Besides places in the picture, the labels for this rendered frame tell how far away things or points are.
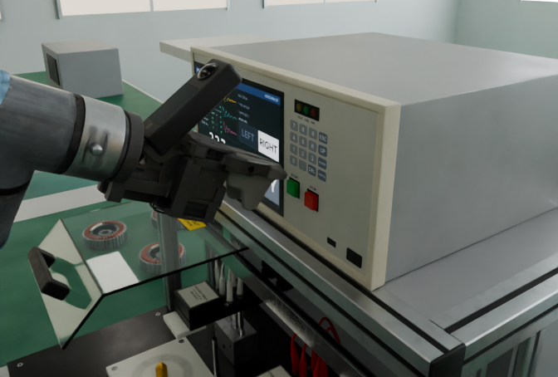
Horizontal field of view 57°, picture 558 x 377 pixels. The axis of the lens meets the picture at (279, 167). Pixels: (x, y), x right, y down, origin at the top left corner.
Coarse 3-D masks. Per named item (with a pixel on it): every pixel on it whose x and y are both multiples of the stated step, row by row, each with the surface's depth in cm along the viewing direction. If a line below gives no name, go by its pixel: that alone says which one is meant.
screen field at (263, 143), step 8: (240, 128) 72; (248, 128) 70; (240, 136) 73; (248, 136) 71; (256, 136) 69; (264, 136) 67; (248, 144) 71; (256, 144) 69; (264, 144) 67; (272, 144) 66; (264, 152) 68; (272, 152) 66
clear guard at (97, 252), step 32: (64, 224) 79; (96, 224) 79; (128, 224) 79; (160, 224) 79; (64, 256) 74; (96, 256) 71; (128, 256) 71; (160, 256) 71; (192, 256) 71; (224, 256) 71; (96, 288) 64; (128, 288) 64; (64, 320) 65
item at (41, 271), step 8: (32, 248) 73; (40, 248) 74; (32, 256) 72; (40, 256) 71; (48, 256) 74; (32, 264) 70; (40, 264) 69; (48, 264) 74; (40, 272) 68; (48, 272) 68; (40, 280) 67; (48, 280) 66; (40, 288) 65; (48, 288) 65; (56, 288) 66; (64, 288) 67; (56, 296) 66; (64, 296) 67
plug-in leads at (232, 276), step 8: (216, 264) 90; (216, 272) 90; (232, 272) 91; (216, 280) 91; (224, 280) 88; (232, 280) 91; (240, 280) 88; (216, 288) 91; (224, 288) 89; (232, 288) 92; (240, 288) 89
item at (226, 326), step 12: (216, 324) 95; (228, 324) 94; (216, 336) 96; (228, 336) 91; (240, 336) 91; (252, 336) 92; (228, 348) 92; (240, 348) 91; (252, 348) 93; (240, 360) 92
